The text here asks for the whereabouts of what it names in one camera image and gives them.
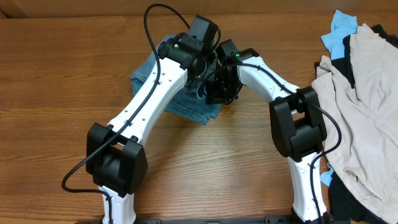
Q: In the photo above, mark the light blue cloth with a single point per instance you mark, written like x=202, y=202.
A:
x=333, y=86

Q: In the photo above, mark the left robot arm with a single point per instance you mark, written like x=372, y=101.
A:
x=116, y=158

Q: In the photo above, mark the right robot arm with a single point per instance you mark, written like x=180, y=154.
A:
x=297, y=126

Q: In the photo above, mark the beige cloth garment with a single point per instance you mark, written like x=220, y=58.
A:
x=367, y=118

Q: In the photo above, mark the black cloth garment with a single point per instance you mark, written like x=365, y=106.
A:
x=348, y=202

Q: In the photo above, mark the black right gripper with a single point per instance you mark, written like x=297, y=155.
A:
x=214, y=98

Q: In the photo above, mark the light blue denim jeans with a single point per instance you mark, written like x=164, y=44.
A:
x=189, y=102

